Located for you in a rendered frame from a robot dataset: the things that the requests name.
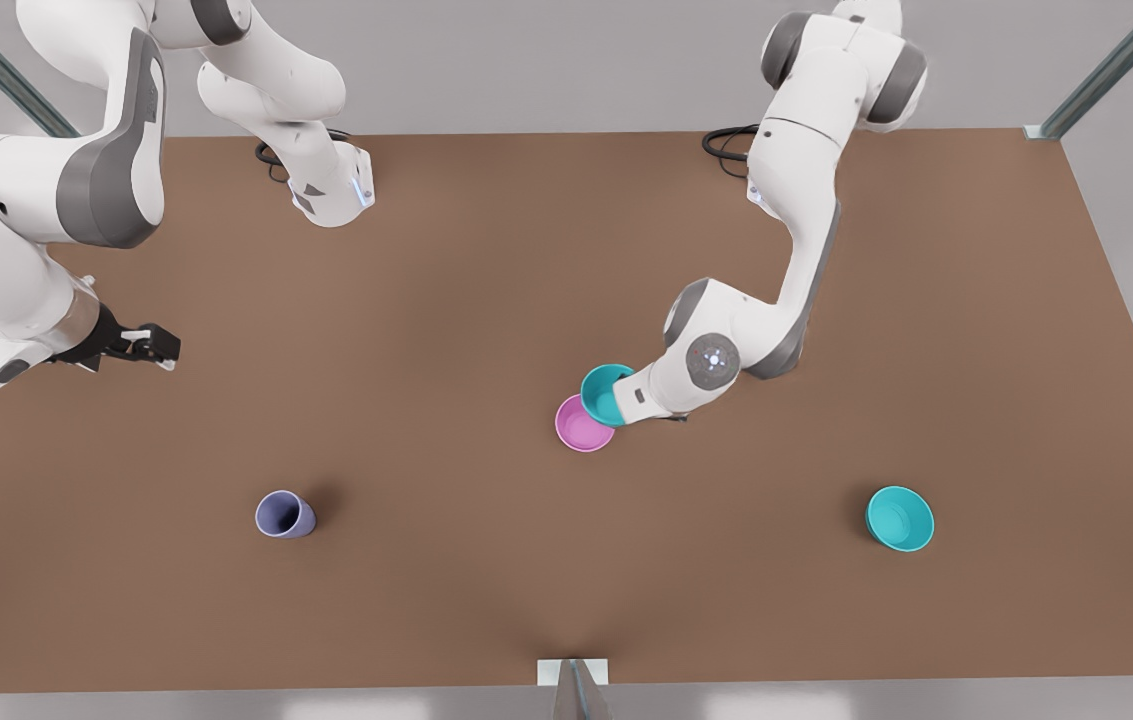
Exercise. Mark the teal bowl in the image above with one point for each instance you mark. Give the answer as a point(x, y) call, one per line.
point(898, 518)
point(600, 392)

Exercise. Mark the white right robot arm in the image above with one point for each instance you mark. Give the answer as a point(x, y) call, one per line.
point(106, 160)

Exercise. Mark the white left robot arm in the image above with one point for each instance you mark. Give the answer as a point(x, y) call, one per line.
point(798, 190)

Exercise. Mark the pink bowl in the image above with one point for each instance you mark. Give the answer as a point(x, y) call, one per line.
point(580, 430)

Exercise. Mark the purple cup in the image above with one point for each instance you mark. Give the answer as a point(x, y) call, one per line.
point(282, 515)

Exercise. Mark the silver frame post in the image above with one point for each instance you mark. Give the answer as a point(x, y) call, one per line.
point(1106, 72)
point(1, 70)
point(574, 684)

